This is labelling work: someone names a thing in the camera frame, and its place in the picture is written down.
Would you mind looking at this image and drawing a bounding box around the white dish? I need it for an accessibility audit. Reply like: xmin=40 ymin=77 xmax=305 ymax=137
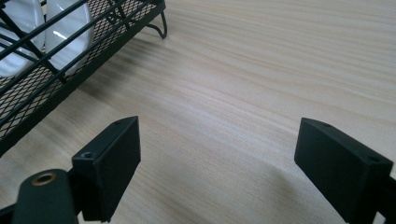
xmin=45 ymin=0 xmax=95 ymax=77

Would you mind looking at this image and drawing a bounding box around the black wire basket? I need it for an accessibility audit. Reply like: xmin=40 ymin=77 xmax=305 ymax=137
xmin=0 ymin=0 xmax=168 ymax=158

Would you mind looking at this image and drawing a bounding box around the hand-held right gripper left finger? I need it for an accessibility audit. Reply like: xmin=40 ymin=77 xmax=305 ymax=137
xmin=71 ymin=116 xmax=142 ymax=223

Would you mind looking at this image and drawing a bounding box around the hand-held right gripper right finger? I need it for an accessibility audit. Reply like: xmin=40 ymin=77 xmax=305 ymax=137
xmin=293 ymin=117 xmax=394 ymax=224

